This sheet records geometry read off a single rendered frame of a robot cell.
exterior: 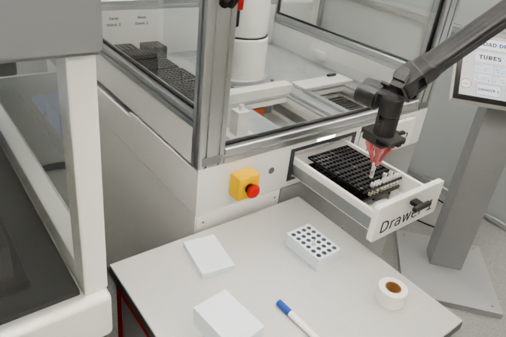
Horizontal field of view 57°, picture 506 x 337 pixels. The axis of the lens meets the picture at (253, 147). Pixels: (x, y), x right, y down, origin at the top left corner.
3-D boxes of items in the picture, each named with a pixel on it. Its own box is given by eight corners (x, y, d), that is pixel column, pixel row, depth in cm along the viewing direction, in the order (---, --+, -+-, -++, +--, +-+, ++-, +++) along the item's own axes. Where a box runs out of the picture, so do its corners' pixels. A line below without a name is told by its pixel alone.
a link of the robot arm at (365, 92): (413, 68, 114) (420, 86, 121) (373, 54, 121) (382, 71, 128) (385, 109, 114) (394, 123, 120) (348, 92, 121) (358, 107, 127)
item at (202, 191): (417, 141, 184) (428, 107, 178) (195, 216, 126) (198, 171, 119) (269, 65, 249) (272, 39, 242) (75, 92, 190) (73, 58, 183)
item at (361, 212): (427, 205, 137) (432, 188, 134) (370, 232, 123) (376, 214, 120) (330, 147, 164) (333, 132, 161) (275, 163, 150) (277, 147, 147)
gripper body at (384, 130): (375, 128, 129) (382, 104, 125) (405, 145, 122) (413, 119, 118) (359, 133, 125) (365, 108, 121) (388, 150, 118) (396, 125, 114)
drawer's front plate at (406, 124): (409, 144, 177) (416, 117, 172) (358, 160, 161) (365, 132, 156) (405, 141, 178) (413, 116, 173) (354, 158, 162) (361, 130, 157)
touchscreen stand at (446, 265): (501, 319, 214) (603, 118, 166) (401, 296, 219) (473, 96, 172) (477, 250, 257) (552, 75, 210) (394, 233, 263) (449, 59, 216)
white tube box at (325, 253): (339, 259, 123) (341, 248, 121) (316, 271, 118) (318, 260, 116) (306, 234, 131) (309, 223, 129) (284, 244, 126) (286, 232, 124)
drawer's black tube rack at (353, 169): (397, 195, 140) (402, 177, 137) (358, 211, 130) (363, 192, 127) (342, 162, 155) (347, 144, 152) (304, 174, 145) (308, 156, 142)
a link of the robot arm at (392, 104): (397, 99, 113) (410, 95, 117) (374, 89, 117) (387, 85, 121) (391, 125, 117) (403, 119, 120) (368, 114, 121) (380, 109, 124)
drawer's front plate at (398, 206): (434, 211, 138) (445, 180, 133) (370, 243, 121) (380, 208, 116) (428, 208, 139) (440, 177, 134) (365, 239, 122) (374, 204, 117)
